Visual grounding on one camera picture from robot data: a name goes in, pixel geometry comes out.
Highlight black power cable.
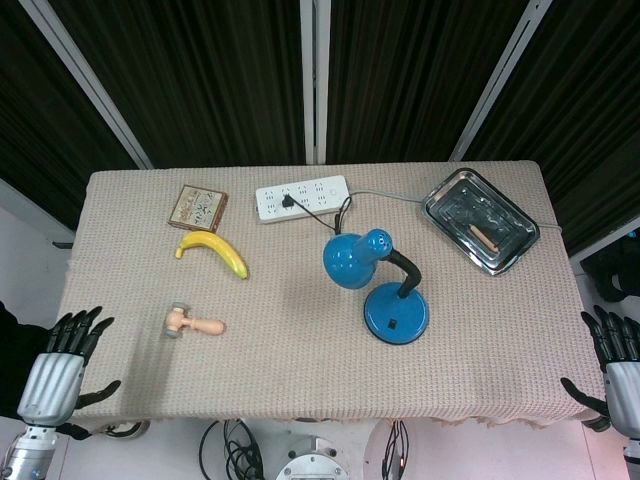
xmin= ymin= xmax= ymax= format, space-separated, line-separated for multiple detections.
xmin=281 ymin=194 xmax=353 ymax=235

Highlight yellow banana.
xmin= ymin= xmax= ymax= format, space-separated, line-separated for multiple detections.
xmin=174 ymin=230 xmax=250 ymax=281

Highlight stainless steel tray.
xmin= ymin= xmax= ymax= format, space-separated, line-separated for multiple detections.
xmin=421 ymin=167 xmax=541 ymax=277

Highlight white metal frame post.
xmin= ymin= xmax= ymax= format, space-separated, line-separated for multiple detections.
xmin=18 ymin=0 xmax=153 ymax=170
xmin=448 ymin=0 xmax=554 ymax=163
xmin=299 ymin=0 xmax=331 ymax=165

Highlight grey power strip cable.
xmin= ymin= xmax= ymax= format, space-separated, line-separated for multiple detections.
xmin=348 ymin=189 xmax=563 ymax=232

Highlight wooden pencil-shaped stick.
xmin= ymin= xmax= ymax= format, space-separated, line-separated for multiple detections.
xmin=468 ymin=224 xmax=501 ymax=252

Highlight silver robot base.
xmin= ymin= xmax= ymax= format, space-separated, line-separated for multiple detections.
xmin=275 ymin=434 xmax=353 ymax=480

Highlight black pleated curtain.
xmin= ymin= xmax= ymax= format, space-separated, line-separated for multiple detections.
xmin=0 ymin=0 xmax=640 ymax=259

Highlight brown printed box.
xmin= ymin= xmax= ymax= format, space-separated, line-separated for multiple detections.
xmin=166 ymin=184 xmax=230 ymax=233

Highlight white power strip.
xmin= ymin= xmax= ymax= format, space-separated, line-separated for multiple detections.
xmin=255 ymin=175 xmax=351 ymax=225

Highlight toy wooden mallet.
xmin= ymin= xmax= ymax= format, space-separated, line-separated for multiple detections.
xmin=164 ymin=302 xmax=226 ymax=341

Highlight blue desk lamp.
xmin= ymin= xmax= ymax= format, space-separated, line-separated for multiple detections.
xmin=322 ymin=228 xmax=431 ymax=346

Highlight black red cable bundle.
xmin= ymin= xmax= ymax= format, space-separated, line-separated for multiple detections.
xmin=380 ymin=418 xmax=411 ymax=480

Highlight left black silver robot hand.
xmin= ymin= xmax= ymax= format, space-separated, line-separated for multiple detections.
xmin=17 ymin=305 xmax=123 ymax=428

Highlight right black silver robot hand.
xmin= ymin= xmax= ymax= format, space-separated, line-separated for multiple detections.
xmin=560 ymin=305 xmax=640 ymax=436

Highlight beige woven tablecloth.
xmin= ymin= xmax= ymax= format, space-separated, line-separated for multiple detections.
xmin=53 ymin=160 xmax=605 ymax=428

